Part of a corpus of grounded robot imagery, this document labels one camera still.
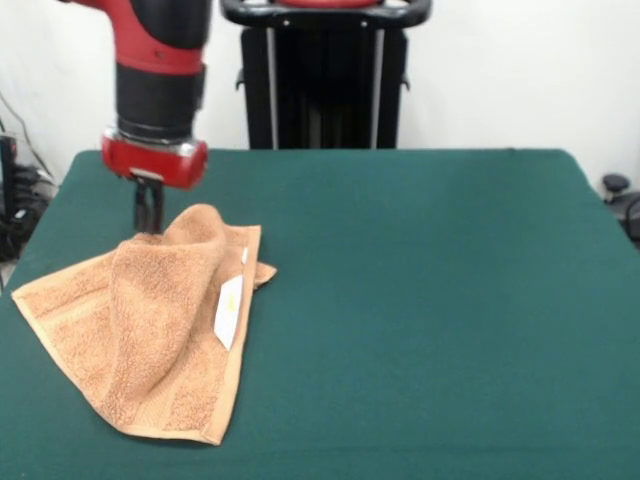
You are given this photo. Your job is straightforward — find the tan terry towel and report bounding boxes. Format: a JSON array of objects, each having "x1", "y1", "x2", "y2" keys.
[{"x1": 10, "y1": 202, "x2": 278, "y2": 446}]

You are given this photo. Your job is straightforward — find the black cable bundle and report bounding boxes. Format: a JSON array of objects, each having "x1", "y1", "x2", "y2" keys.
[{"x1": 0, "y1": 164, "x2": 59, "y2": 264}]

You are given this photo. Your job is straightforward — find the dark green table cloth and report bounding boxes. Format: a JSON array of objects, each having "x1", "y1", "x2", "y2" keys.
[{"x1": 0, "y1": 147, "x2": 640, "y2": 480}]

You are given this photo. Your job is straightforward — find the black box with red light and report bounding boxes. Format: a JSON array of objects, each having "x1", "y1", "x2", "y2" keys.
[{"x1": 0, "y1": 133, "x2": 20, "y2": 224}]

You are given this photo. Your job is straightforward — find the grey wall cable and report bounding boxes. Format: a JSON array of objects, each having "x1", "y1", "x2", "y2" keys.
[{"x1": 0, "y1": 89, "x2": 55, "y2": 181}]

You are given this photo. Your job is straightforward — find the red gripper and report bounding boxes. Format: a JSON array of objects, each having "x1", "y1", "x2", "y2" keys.
[{"x1": 101, "y1": 127, "x2": 210, "y2": 236}]

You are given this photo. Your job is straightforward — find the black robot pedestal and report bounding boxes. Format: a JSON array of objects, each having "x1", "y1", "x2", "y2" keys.
[{"x1": 219, "y1": 0, "x2": 432, "y2": 150}]

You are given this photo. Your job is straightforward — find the black chair base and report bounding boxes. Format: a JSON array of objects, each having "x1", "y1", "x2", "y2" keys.
[{"x1": 601, "y1": 173, "x2": 640, "y2": 251}]

